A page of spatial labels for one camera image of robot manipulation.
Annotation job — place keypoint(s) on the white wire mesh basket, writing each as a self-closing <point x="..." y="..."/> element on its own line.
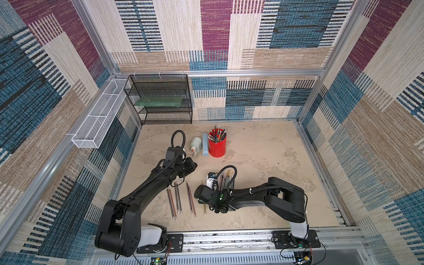
<point x="94" y="128"/>

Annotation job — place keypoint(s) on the black wire mesh shelf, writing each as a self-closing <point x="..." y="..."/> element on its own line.
<point x="138" y="86"/>

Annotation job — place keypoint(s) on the red pencil purple cap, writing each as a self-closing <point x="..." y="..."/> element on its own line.
<point x="221" y="179"/>

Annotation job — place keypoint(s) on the dark blue pencil clear cap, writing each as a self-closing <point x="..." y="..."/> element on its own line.
<point x="224" y="179"/>

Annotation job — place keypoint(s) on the red striped pencil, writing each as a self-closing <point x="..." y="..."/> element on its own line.
<point x="172" y="205"/>

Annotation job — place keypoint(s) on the black striped pencil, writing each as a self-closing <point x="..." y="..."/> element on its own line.
<point x="177" y="199"/>
<point x="169" y="202"/>

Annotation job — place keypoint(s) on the light blue eraser box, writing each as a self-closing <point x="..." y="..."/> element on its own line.
<point x="205" y="150"/>

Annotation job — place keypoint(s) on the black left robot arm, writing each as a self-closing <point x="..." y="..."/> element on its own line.
<point x="119" y="230"/>

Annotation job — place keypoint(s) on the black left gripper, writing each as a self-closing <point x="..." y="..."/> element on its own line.
<point x="190" y="164"/>

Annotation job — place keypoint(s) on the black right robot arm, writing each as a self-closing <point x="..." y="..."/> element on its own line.
<point x="285" y="199"/>

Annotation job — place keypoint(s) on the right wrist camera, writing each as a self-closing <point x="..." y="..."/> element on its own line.
<point x="212" y="181"/>

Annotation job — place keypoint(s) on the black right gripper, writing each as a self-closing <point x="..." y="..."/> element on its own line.
<point x="201" y="194"/>

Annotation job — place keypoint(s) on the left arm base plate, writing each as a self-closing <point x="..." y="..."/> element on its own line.
<point x="172" y="241"/>

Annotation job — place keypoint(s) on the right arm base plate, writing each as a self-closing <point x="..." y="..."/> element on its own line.
<point x="283" y="239"/>

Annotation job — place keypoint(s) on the red pencil holder cup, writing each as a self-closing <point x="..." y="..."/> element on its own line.
<point x="217" y="142"/>

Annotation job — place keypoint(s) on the green board on shelf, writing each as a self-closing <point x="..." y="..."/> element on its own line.
<point x="158" y="101"/>

